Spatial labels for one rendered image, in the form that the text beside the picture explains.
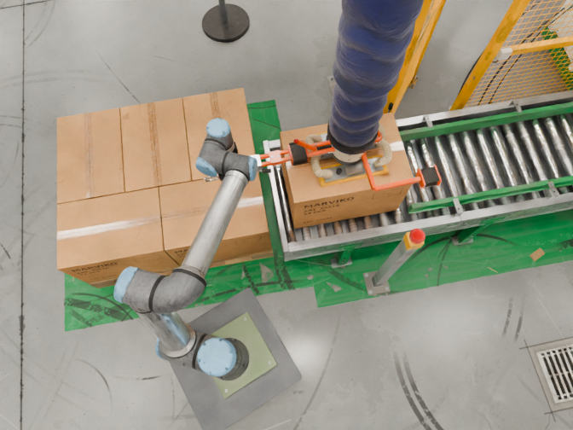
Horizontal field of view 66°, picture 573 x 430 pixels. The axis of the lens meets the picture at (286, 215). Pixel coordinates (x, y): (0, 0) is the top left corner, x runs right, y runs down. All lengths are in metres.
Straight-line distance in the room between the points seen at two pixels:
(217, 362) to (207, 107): 1.64
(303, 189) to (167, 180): 0.93
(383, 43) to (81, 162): 2.06
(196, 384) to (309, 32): 2.88
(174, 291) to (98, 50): 3.05
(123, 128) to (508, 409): 2.92
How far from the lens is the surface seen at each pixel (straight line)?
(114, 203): 2.76
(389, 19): 1.35
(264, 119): 3.45
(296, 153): 2.06
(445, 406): 3.06
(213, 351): 1.90
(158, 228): 2.61
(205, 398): 2.20
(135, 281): 1.43
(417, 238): 2.03
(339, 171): 2.14
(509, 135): 3.04
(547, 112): 3.14
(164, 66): 3.89
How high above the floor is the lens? 2.91
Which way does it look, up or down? 70 degrees down
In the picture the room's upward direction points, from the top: 3 degrees counter-clockwise
